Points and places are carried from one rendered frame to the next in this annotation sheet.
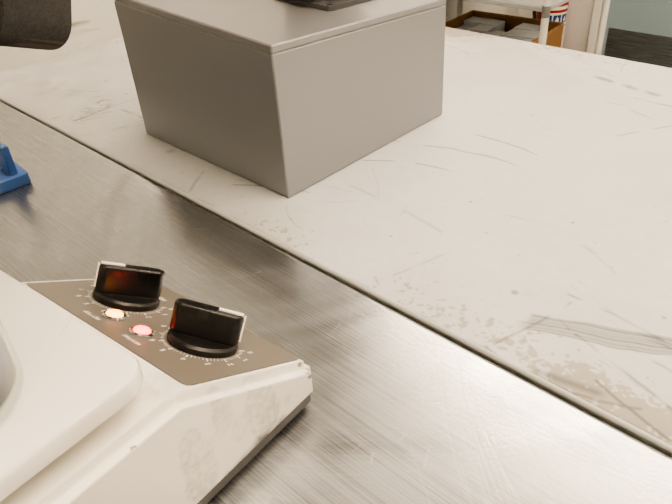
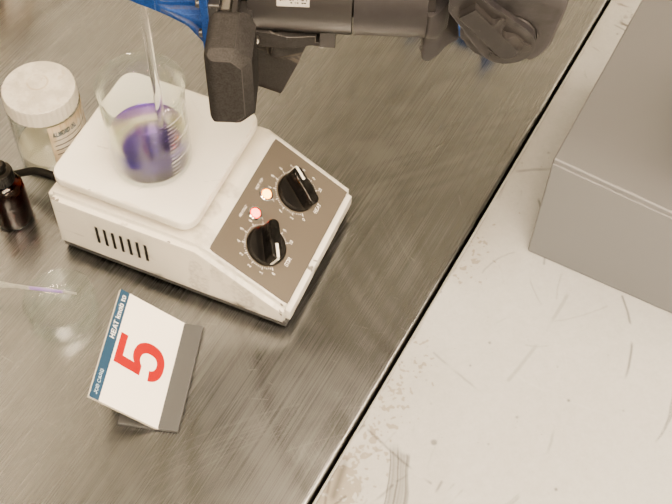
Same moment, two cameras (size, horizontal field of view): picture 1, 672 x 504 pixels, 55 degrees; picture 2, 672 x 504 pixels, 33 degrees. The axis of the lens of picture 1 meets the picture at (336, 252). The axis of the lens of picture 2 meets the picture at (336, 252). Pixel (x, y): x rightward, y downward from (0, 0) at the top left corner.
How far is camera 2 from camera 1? 0.66 m
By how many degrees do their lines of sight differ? 51
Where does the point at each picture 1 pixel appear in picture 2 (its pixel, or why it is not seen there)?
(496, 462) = (262, 436)
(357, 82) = (644, 244)
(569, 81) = not seen: outside the picture
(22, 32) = not seen: hidden behind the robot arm
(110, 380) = (178, 215)
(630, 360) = not seen: outside the picture
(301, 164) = (551, 242)
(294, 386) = (267, 307)
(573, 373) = (349, 482)
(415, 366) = (333, 382)
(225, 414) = (218, 275)
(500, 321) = (394, 433)
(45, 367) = (183, 186)
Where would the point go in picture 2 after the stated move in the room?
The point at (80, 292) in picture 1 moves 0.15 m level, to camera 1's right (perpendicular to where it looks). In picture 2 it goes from (286, 167) to (344, 324)
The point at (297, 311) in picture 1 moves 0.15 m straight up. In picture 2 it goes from (373, 297) to (384, 177)
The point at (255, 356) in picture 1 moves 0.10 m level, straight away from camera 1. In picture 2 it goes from (270, 277) to (386, 228)
